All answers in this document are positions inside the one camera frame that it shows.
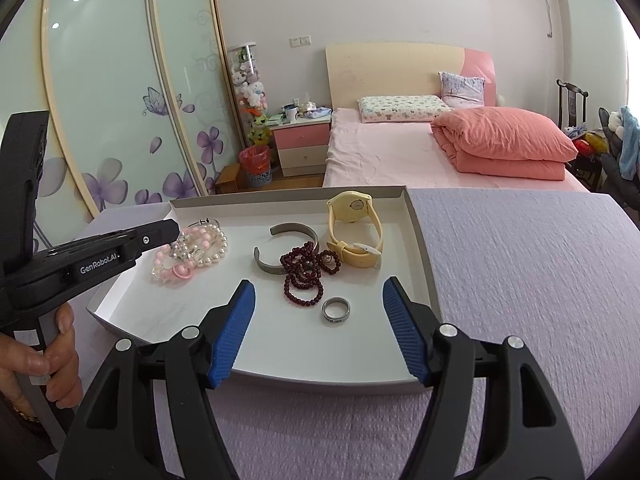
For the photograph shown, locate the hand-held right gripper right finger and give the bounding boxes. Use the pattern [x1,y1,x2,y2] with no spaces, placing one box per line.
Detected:
[382,276,586,480]

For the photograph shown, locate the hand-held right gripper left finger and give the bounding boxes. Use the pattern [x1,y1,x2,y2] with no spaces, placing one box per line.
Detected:
[55,279,257,480]

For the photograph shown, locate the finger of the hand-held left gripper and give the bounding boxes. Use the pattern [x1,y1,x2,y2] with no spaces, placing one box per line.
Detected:
[112,218,180,261]

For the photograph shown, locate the pink bead bracelet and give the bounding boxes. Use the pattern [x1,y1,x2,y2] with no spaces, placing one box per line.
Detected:
[151,225,208,281]

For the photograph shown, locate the grey cardboard box tray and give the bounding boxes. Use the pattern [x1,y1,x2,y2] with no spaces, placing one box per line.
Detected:
[86,185,443,397]

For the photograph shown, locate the white pearl bracelet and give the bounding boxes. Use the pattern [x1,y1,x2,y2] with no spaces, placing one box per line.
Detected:
[192,225,230,268]

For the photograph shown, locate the silver cuff bracelet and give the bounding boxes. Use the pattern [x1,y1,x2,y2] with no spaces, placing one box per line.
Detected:
[252,222,319,276]

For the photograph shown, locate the silver ring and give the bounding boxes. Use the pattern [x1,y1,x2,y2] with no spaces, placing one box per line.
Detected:
[321,296,352,322]

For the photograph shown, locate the dark red bead bracelet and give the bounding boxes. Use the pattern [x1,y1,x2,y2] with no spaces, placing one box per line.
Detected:
[279,241,342,307]

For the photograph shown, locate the person's left forearm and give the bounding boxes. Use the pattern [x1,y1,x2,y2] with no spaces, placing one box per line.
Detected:
[0,392,58,461]

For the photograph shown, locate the person's left hand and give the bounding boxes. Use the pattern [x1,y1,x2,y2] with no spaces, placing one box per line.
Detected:
[0,304,83,411]

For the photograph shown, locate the small wooden stool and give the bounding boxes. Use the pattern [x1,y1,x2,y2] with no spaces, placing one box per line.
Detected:
[216,164,246,195]

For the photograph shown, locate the red trash bin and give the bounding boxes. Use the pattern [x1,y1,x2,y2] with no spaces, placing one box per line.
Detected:
[238,146,274,189]

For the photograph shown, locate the purple tablecloth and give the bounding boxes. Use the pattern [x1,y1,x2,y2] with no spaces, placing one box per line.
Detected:
[75,187,640,480]

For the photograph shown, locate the yellow wrist watch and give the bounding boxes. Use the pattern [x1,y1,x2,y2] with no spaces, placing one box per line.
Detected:
[326,191,385,268]

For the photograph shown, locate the floral sliding wardrobe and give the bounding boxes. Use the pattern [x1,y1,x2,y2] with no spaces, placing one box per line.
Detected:
[0,0,236,251]

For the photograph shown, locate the pink and beige nightstand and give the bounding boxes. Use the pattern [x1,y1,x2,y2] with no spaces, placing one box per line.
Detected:
[270,110,333,177]

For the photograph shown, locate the clear tube of plush toys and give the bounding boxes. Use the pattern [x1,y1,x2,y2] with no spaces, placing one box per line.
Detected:
[227,42,271,153]

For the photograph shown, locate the pink bed with headboard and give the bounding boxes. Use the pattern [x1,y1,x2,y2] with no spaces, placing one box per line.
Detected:
[322,42,591,193]

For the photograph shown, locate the folded pink duvet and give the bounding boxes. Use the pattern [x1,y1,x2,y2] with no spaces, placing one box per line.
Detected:
[430,106,580,182]

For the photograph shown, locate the patterned white pillow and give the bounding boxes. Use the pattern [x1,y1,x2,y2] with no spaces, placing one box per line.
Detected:
[356,94,451,124]

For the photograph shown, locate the small floral pillow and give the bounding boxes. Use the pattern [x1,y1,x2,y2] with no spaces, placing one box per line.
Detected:
[438,71,486,109]

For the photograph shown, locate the red and yellow plush toys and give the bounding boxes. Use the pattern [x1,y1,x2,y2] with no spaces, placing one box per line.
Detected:
[570,127,608,158]

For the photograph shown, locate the dark wooden chair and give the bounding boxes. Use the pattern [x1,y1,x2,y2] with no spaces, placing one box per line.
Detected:
[556,79,590,128]

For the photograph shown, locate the blue plush robe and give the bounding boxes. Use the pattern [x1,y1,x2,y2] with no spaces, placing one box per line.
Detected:
[607,106,640,181]

